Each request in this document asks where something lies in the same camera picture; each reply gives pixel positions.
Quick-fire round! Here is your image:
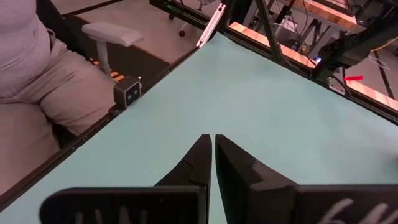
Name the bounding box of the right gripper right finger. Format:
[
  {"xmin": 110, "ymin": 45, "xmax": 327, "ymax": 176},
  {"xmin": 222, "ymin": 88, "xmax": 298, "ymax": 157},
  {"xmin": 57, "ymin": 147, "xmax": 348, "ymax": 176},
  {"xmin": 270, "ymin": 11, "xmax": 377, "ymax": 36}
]
[{"xmin": 214, "ymin": 133, "xmax": 398, "ymax": 224}]

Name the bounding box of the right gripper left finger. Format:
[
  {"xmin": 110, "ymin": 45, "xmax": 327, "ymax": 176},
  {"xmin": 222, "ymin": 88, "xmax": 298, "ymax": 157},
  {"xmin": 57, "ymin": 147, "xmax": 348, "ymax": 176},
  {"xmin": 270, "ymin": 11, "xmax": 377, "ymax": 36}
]
[{"xmin": 39, "ymin": 133, "xmax": 213, "ymax": 224}]

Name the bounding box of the green table mat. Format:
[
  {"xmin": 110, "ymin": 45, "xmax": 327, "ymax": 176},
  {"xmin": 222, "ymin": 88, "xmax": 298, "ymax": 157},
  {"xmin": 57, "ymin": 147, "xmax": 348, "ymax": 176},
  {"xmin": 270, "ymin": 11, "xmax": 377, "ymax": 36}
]
[{"xmin": 0, "ymin": 30, "xmax": 398, "ymax": 224}]

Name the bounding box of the black hazard-striped floor mat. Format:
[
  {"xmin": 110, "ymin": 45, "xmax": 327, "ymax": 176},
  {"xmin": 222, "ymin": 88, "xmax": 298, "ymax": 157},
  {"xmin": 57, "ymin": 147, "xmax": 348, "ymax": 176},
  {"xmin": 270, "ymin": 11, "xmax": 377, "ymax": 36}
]
[{"xmin": 71, "ymin": 40, "xmax": 187, "ymax": 86}]

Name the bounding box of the silver aluminium extrusion bar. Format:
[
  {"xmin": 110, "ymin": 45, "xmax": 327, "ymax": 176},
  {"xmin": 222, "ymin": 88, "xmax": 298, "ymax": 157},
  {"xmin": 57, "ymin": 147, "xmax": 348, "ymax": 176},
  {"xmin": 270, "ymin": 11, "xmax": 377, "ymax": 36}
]
[{"xmin": 195, "ymin": 2, "xmax": 227, "ymax": 49}]

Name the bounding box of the grey office chair armrest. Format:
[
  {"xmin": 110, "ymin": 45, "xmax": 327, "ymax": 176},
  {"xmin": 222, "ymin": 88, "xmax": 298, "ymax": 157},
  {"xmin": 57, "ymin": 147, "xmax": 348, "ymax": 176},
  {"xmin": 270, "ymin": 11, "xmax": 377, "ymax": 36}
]
[{"xmin": 81, "ymin": 21, "xmax": 145, "ymax": 77}]

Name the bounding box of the person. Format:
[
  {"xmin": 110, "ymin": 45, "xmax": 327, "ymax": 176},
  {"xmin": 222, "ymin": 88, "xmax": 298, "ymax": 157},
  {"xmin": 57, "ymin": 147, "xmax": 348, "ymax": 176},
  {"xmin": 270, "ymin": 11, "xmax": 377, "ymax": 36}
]
[{"xmin": 0, "ymin": 0, "xmax": 116, "ymax": 195}]

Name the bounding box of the wooden background table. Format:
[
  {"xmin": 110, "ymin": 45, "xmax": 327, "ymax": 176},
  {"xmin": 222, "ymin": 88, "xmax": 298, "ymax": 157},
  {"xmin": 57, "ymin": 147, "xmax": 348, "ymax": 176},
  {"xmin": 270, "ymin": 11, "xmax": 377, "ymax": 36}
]
[{"xmin": 276, "ymin": 0, "xmax": 358, "ymax": 30}]

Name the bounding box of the small black table camera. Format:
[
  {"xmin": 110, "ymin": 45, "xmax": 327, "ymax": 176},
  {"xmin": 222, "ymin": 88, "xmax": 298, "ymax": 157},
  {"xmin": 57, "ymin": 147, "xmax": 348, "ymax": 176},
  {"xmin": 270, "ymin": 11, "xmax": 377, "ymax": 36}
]
[{"xmin": 113, "ymin": 75, "xmax": 142, "ymax": 110}]

